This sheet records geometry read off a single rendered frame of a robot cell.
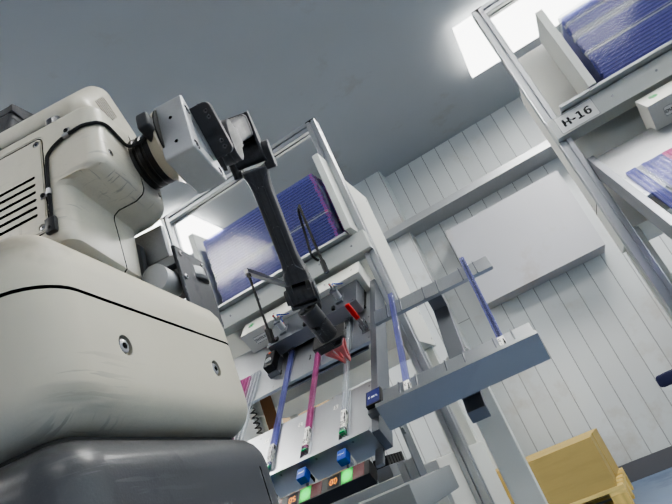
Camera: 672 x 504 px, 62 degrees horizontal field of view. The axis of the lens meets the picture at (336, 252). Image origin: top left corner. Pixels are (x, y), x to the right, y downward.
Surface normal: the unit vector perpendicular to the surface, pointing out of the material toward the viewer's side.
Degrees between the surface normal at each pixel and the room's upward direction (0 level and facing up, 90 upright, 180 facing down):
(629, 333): 90
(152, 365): 90
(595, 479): 90
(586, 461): 90
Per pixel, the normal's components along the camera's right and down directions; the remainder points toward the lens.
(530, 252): -0.41, -0.22
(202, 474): 0.89, -0.43
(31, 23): 0.36, 0.85
